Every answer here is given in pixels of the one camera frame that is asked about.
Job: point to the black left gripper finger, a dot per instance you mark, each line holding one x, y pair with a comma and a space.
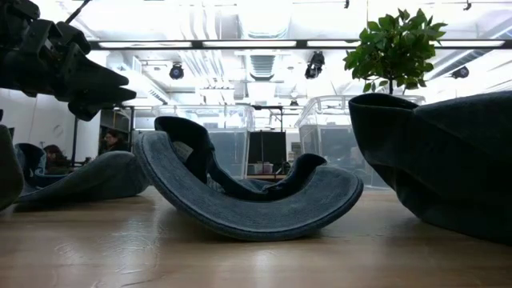
100, 78
100, 100

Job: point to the person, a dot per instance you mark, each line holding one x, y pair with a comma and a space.
56, 160
114, 142

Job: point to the black ceiling spotlight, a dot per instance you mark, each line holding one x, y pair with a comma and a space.
176, 72
461, 72
314, 66

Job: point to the clear plastic storage bin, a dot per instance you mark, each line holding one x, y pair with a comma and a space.
236, 152
332, 140

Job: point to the black monitor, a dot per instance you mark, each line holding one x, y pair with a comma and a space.
267, 148

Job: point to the green potted plant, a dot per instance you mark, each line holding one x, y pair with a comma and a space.
396, 48

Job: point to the black aluminium table frame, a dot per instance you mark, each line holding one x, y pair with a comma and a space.
301, 44

